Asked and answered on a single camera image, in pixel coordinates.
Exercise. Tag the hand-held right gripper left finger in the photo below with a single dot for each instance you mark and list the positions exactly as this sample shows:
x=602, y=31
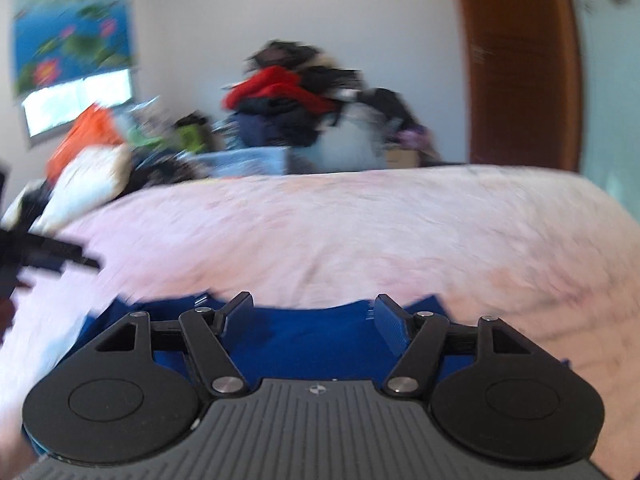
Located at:
x=239, y=315

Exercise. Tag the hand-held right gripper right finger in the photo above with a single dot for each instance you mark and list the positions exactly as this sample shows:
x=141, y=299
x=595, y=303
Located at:
x=392, y=322

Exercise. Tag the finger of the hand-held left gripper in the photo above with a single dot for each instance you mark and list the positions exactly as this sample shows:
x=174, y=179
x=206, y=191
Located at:
x=45, y=252

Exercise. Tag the blue knitted garment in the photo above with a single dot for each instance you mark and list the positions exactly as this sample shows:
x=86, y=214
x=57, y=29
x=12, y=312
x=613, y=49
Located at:
x=310, y=345

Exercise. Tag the pile of dark clothes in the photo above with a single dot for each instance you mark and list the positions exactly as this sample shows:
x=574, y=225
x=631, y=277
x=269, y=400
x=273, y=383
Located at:
x=300, y=125

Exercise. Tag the white puffer jacket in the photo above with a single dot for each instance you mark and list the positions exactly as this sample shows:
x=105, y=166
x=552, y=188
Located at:
x=85, y=185

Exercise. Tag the pink blanket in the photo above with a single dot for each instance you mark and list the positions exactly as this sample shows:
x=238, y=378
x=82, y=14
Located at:
x=350, y=230

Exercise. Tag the orange plastic bag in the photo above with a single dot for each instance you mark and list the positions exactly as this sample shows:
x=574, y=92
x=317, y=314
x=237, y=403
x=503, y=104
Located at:
x=87, y=135

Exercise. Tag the dark cloth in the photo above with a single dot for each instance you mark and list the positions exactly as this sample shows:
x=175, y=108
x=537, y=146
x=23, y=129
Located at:
x=160, y=172

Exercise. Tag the blue storage box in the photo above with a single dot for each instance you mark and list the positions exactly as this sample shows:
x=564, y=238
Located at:
x=245, y=162

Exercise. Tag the window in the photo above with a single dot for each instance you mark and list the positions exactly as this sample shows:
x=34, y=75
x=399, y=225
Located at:
x=75, y=102

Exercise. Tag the red garment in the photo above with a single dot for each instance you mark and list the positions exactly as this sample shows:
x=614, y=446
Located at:
x=270, y=85

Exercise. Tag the wooden door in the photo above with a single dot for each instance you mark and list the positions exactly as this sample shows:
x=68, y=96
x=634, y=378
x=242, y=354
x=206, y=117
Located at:
x=520, y=60

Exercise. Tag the flower wall poster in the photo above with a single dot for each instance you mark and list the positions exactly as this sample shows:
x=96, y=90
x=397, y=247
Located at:
x=70, y=25

